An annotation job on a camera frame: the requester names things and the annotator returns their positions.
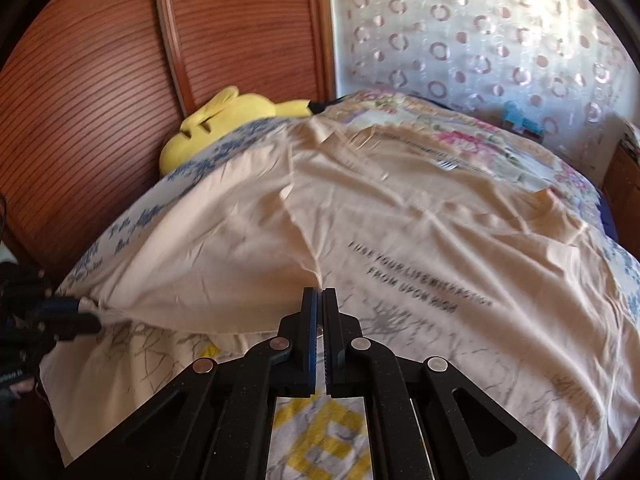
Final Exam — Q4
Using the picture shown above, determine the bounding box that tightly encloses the yellow plush toy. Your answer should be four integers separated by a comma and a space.
159, 86, 341, 177

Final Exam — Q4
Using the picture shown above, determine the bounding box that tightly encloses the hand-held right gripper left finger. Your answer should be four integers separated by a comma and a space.
65, 287, 319, 480

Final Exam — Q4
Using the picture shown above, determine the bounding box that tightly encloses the blue floral bedsheet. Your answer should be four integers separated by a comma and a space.
55, 120, 640, 331

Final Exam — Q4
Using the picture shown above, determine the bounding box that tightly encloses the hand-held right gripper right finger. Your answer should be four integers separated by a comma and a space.
322, 287, 576, 480

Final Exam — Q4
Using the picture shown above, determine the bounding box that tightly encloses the wooden side cabinet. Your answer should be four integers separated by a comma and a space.
602, 139, 640, 213

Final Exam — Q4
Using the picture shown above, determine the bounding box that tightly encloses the sheer curtain with circles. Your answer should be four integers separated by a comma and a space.
327, 0, 637, 161

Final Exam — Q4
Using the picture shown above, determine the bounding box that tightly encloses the wooden headboard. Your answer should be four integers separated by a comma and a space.
0, 0, 337, 281

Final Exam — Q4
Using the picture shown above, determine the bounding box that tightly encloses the teal box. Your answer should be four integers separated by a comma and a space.
502, 101, 544, 142

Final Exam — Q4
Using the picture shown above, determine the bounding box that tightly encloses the navy blue blanket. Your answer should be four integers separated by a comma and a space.
597, 187, 622, 242

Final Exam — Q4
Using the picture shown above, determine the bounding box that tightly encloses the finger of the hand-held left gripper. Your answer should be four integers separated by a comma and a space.
41, 296, 102, 344

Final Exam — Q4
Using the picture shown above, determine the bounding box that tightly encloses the marble sheet with yellow print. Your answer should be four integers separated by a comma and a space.
267, 394, 372, 480

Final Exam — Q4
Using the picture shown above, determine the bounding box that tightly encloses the beige printed t-shirt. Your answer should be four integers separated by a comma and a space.
40, 122, 640, 480

